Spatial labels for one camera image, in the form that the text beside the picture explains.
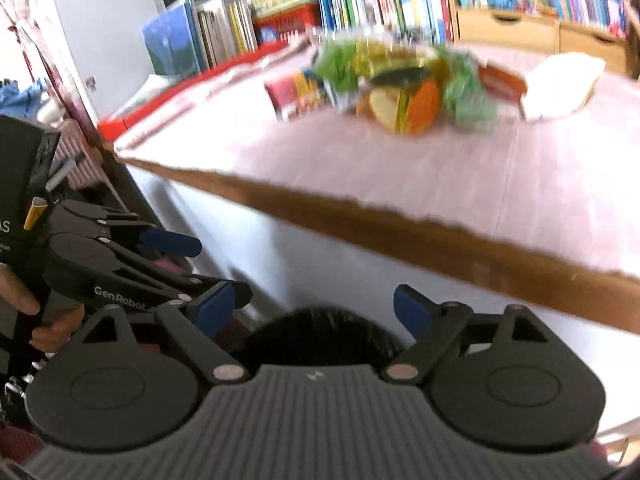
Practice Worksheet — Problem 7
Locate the dark green wrapper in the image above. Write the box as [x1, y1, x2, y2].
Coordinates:
[371, 66, 432, 87]

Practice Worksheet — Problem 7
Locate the row of thin upright books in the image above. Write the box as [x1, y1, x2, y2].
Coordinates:
[196, 0, 258, 68]

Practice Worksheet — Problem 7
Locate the person's left hand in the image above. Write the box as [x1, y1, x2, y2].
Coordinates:
[0, 265, 86, 354]

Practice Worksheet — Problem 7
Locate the gold foil wrapper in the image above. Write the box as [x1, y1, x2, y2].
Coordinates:
[352, 42, 401, 78]

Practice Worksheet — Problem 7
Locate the pale yellow wrapper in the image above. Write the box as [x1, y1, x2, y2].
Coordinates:
[367, 87, 407, 133]

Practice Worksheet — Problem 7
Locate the white orange paper box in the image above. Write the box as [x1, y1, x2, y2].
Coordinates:
[519, 54, 607, 123]

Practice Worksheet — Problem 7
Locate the wooden drawer organizer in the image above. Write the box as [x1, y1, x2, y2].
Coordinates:
[452, 6, 630, 63]

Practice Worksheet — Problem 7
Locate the green plastic wrapper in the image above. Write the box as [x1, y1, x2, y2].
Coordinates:
[436, 50, 498, 133]
[315, 40, 362, 95]

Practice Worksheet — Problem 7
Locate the pink ribbed object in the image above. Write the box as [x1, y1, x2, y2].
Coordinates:
[52, 119, 108, 190]

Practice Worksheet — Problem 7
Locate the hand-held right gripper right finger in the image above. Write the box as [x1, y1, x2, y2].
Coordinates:
[382, 284, 556, 385]

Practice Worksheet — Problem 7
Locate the red plastic basket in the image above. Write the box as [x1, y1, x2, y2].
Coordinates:
[252, 2, 322, 45]

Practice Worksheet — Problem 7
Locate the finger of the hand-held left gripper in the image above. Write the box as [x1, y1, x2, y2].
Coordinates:
[95, 255, 252, 312]
[50, 199, 203, 258]

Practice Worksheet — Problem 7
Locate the blue cloth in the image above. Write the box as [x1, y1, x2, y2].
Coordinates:
[0, 80, 48, 118]

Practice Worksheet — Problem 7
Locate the orange wrapper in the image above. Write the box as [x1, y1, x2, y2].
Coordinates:
[406, 79, 442, 130]

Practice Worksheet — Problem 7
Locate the red yellow snack packet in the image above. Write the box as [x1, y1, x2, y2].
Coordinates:
[264, 69, 337, 122]

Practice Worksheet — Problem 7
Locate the large blue book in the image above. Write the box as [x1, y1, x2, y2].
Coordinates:
[140, 0, 208, 80]

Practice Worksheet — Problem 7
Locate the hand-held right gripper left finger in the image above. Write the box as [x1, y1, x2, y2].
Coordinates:
[80, 282, 251, 383]

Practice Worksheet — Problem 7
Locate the black trash bin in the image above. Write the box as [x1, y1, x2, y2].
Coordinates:
[235, 307, 408, 376]

